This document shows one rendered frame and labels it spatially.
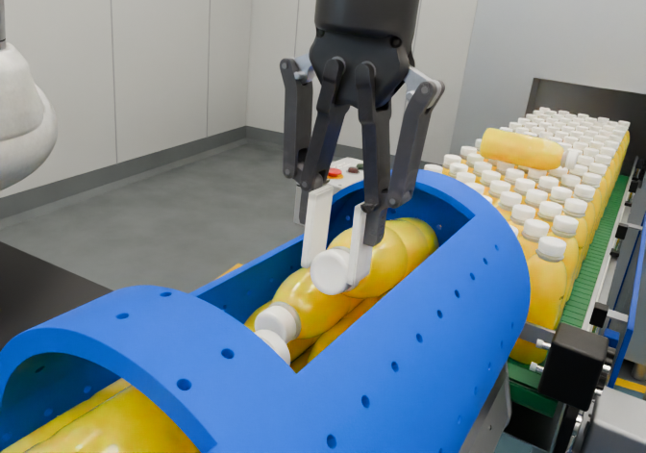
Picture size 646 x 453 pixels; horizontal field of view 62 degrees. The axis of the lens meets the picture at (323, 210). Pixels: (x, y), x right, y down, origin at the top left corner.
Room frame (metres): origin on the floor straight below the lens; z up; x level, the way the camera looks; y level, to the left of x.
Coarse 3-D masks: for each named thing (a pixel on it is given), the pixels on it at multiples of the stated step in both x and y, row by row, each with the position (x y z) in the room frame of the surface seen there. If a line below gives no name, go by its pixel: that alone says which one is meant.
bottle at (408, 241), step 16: (400, 224) 0.53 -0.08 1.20; (416, 224) 0.56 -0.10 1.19; (336, 240) 0.46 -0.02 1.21; (384, 240) 0.46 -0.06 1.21; (400, 240) 0.49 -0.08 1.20; (416, 240) 0.52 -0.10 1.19; (432, 240) 0.56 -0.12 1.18; (384, 256) 0.45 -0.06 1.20; (400, 256) 0.47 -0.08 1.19; (416, 256) 0.51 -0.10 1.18; (384, 272) 0.44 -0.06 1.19; (400, 272) 0.47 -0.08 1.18; (352, 288) 0.42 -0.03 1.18; (368, 288) 0.44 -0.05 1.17; (384, 288) 0.45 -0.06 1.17
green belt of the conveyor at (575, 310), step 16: (624, 176) 2.07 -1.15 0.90; (624, 192) 1.83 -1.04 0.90; (608, 208) 1.63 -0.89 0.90; (608, 224) 1.48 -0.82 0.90; (592, 240) 1.33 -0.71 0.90; (608, 240) 1.34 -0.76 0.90; (592, 256) 1.23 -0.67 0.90; (592, 272) 1.13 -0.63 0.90; (576, 288) 1.04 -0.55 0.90; (592, 288) 1.05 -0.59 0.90; (576, 304) 0.97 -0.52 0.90; (560, 320) 0.90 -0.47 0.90; (576, 320) 0.90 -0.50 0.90; (512, 368) 0.73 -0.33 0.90; (528, 368) 0.73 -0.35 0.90; (512, 384) 0.71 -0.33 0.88; (528, 384) 0.71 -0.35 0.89; (512, 400) 0.71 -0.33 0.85; (528, 400) 0.70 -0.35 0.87; (544, 400) 0.69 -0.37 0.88
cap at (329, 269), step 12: (324, 252) 0.42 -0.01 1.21; (336, 252) 0.42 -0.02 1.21; (312, 264) 0.42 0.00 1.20; (324, 264) 0.42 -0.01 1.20; (336, 264) 0.42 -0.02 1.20; (312, 276) 0.42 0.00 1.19; (324, 276) 0.42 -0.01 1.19; (336, 276) 0.41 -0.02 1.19; (324, 288) 0.41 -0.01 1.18; (336, 288) 0.41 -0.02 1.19; (348, 288) 0.41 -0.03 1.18
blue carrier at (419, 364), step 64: (448, 192) 0.57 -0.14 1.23; (448, 256) 0.45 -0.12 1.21; (512, 256) 0.54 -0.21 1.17; (64, 320) 0.26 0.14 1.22; (128, 320) 0.26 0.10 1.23; (192, 320) 0.26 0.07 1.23; (384, 320) 0.33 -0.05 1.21; (448, 320) 0.38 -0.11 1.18; (512, 320) 0.49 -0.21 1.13; (0, 384) 0.29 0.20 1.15; (64, 384) 0.35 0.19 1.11; (192, 384) 0.22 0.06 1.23; (256, 384) 0.23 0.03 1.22; (320, 384) 0.25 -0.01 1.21; (384, 384) 0.28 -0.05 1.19; (448, 384) 0.34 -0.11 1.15; (0, 448) 0.30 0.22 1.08; (256, 448) 0.20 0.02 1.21; (320, 448) 0.22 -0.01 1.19; (384, 448) 0.25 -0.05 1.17; (448, 448) 0.32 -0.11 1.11
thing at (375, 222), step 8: (384, 192) 0.40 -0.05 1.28; (408, 192) 0.40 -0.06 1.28; (384, 200) 0.40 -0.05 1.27; (408, 200) 0.40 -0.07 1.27; (384, 208) 0.40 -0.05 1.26; (368, 216) 0.41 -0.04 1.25; (376, 216) 0.40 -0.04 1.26; (384, 216) 0.41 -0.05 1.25; (368, 224) 0.41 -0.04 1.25; (376, 224) 0.40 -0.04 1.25; (384, 224) 0.41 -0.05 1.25; (368, 232) 0.41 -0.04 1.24; (376, 232) 0.40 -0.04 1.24; (384, 232) 0.41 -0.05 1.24; (368, 240) 0.40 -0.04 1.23; (376, 240) 0.40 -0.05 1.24
